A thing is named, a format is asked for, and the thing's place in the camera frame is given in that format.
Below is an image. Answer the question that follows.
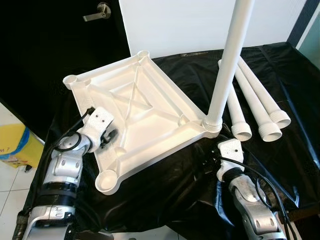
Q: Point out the white plastic table top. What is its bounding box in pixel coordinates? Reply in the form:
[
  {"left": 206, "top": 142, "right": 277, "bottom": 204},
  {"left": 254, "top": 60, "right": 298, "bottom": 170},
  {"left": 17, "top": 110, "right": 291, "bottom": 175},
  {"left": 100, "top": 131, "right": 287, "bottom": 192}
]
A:
[{"left": 62, "top": 49, "right": 222, "bottom": 196}]

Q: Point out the white plastic table leg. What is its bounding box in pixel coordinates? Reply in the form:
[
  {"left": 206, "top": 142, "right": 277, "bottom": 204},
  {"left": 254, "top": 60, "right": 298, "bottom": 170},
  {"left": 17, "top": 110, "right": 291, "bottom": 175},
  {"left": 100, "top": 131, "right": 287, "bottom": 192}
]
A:
[
  {"left": 202, "top": 0, "right": 256, "bottom": 132},
  {"left": 238, "top": 55, "right": 292, "bottom": 130},
  {"left": 218, "top": 59, "right": 253, "bottom": 142},
  {"left": 233, "top": 64, "right": 282, "bottom": 143}
]

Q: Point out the black shiny tablecloth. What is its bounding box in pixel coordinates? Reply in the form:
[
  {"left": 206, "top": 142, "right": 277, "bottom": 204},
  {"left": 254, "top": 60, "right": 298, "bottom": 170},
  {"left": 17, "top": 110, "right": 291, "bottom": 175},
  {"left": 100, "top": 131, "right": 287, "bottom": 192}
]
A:
[{"left": 20, "top": 42, "right": 320, "bottom": 236}]

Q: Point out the yellow bag with blue band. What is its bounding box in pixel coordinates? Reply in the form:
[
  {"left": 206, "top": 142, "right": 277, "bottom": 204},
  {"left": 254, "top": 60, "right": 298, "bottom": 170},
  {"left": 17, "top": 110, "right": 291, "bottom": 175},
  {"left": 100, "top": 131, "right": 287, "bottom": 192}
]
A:
[{"left": 0, "top": 124, "right": 45, "bottom": 171}]

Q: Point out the black door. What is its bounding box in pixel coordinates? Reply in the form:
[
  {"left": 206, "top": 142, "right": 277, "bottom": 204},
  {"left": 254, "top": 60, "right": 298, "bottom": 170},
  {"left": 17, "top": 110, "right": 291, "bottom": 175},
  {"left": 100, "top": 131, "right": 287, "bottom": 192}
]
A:
[{"left": 0, "top": 0, "right": 132, "bottom": 136}]

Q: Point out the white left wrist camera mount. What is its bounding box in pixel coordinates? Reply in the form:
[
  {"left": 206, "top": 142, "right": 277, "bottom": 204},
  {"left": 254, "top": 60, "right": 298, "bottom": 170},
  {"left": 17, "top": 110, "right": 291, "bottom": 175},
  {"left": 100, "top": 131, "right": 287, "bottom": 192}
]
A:
[{"left": 80, "top": 106, "right": 115, "bottom": 147}]

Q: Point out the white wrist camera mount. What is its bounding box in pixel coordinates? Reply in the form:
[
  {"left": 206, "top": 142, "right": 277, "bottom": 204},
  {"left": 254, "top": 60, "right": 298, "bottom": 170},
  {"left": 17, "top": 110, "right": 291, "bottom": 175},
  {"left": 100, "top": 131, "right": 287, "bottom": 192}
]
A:
[
  {"left": 80, "top": 106, "right": 115, "bottom": 147},
  {"left": 217, "top": 140, "right": 246, "bottom": 173}
]

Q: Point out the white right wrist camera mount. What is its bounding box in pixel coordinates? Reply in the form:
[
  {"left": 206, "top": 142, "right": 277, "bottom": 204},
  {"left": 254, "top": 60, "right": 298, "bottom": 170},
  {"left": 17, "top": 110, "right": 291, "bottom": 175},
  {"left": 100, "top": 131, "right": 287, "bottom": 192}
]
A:
[{"left": 217, "top": 140, "right": 246, "bottom": 173}]

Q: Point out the metal lever door handle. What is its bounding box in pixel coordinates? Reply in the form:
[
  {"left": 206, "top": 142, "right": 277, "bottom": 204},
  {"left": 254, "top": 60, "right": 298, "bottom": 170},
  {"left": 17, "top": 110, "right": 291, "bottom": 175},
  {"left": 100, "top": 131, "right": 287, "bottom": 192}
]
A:
[{"left": 83, "top": 2, "right": 112, "bottom": 22}]

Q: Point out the dark grey door frame post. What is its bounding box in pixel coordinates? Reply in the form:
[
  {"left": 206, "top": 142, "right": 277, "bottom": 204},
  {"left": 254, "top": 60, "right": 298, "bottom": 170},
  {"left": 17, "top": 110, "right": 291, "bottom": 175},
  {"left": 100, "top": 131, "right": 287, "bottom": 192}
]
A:
[{"left": 287, "top": 0, "right": 320, "bottom": 48}]

